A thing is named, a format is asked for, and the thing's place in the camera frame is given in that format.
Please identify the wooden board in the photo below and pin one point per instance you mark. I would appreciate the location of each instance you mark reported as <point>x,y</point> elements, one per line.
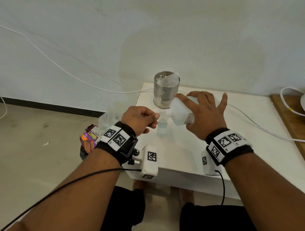
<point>296,133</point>

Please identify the small clear bottle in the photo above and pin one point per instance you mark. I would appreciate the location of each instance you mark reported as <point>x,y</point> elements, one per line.
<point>162,128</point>

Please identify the white paper in cup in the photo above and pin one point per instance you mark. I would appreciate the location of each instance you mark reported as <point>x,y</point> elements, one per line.
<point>169,81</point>

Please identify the person's left forearm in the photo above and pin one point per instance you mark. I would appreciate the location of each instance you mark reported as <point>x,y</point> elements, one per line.
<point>70,200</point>

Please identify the person's black shorts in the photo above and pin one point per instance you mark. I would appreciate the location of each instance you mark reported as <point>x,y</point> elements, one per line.
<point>215,219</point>

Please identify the person's right foot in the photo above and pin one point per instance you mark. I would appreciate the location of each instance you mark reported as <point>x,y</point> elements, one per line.
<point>186,197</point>

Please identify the clear plastic bag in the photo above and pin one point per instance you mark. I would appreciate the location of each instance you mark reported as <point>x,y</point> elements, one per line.
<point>110,119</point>

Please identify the perforated metal cup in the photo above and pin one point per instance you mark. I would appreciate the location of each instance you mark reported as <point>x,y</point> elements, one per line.
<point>166,96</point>

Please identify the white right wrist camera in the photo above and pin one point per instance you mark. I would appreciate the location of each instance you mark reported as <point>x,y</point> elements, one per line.
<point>208,165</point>

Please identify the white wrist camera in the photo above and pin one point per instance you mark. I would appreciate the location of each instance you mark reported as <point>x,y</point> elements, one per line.
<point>208,165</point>
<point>149,164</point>

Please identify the person's left foot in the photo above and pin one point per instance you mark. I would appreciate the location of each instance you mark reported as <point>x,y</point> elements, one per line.
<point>139,185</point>

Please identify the person's right hand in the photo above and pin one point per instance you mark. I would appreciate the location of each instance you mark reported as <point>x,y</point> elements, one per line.
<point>210,118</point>

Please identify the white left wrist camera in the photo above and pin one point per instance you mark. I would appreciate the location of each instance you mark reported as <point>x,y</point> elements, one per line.
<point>149,164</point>

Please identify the black wristband with markers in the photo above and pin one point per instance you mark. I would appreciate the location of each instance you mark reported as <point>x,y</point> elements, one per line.
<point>229,145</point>
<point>116,142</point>

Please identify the person's foot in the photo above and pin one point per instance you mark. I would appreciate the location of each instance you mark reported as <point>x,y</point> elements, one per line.
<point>139,185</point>
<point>186,197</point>

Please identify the white round lamp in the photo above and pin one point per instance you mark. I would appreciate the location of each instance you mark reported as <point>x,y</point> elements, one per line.
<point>303,102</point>

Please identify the black right wristband with markers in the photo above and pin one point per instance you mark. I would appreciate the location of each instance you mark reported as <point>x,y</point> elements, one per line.
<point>229,145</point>

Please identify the person's left hand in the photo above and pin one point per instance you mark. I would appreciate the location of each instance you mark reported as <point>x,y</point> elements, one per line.
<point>139,120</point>

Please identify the large translucent bottle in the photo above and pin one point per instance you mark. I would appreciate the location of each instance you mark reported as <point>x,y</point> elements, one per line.
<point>180,113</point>

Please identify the black trash bag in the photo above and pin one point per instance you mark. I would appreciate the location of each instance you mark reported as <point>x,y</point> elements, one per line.
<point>83,154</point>

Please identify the white paper scrap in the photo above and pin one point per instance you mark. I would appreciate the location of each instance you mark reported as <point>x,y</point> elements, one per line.
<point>46,144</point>

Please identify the black left wristband with markers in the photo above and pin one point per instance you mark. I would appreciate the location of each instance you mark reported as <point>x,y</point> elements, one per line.
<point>116,142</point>

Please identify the person's right forearm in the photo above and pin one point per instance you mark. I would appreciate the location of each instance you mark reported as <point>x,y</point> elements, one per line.
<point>267,196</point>

